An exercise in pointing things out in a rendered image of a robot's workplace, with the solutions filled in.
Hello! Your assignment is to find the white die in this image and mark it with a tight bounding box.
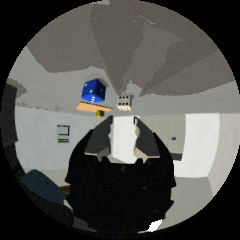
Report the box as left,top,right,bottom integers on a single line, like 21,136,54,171
117,95,132,110

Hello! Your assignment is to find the blue die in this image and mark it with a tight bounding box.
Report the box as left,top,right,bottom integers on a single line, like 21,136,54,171
81,79,106,103

